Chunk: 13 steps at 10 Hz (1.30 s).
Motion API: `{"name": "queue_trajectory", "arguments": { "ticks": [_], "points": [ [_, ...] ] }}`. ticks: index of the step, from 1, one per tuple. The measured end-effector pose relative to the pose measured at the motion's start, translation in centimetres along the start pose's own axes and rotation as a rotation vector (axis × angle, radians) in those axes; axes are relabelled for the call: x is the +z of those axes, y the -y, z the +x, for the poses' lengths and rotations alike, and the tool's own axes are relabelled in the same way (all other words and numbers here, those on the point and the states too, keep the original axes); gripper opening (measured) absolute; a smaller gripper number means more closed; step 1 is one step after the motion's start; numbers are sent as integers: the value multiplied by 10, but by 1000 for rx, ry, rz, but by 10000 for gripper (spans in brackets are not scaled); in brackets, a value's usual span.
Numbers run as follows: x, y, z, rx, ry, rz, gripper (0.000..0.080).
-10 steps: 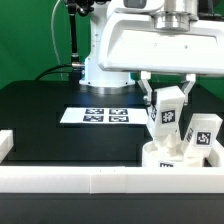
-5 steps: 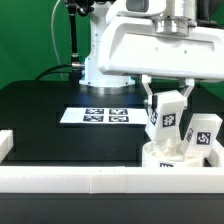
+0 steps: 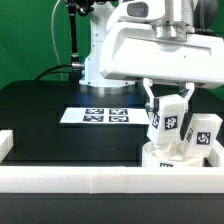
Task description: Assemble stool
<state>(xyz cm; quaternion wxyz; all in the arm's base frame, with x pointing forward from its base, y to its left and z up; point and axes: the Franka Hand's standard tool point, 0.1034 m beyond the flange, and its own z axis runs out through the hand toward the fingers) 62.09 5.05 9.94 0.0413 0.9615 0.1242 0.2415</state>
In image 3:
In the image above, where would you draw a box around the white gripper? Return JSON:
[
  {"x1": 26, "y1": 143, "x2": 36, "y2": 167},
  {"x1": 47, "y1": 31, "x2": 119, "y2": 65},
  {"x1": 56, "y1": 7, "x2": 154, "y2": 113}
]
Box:
[{"x1": 99, "y1": 22, "x2": 224, "y2": 113}]

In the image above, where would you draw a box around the white round stool seat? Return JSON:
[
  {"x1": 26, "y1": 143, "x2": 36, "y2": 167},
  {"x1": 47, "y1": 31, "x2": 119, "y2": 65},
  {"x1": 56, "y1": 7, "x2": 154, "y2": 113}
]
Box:
[{"x1": 142, "y1": 142, "x2": 204, "y2": 168}]

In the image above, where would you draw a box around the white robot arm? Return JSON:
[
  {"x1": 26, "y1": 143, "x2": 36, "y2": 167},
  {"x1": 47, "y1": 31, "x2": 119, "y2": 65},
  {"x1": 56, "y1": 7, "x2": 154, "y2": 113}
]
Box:
[{"x1": 80, "y1": 0, "x2": 224, "y2": 97}]

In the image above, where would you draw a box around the white tag sheet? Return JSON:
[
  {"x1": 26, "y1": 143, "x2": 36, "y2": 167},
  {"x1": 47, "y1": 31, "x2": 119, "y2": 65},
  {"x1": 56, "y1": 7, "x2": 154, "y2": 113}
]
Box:
[{"x1": 60, "y1": 107, "x2": 149, "y2": 125}]

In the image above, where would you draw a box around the black cable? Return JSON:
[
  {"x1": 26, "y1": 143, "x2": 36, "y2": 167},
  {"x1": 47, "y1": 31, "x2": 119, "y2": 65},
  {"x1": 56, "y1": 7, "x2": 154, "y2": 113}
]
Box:
[{"x1": 34, "y1": 64, "x2": 74, "y2": 82}]

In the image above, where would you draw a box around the grey cable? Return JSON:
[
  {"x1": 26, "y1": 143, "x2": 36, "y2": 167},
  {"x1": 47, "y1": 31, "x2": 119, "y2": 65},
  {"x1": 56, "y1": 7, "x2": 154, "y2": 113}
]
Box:
[{"x1": 50, "y1": 0, "x2": 66, "y2": 81}]

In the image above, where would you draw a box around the white left fence wall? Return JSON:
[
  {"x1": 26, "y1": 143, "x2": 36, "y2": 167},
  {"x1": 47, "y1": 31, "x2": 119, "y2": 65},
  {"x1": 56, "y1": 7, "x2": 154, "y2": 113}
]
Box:
[{"x1": 0, "y1": 130, "x2": 14, "y2": 163}]

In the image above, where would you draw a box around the white front fence wall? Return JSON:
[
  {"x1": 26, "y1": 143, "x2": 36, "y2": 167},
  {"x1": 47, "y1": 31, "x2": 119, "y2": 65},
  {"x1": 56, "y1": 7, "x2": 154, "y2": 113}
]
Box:
[{"x1": 0, "y1": 166, "x2": 224, "y2": 194}]

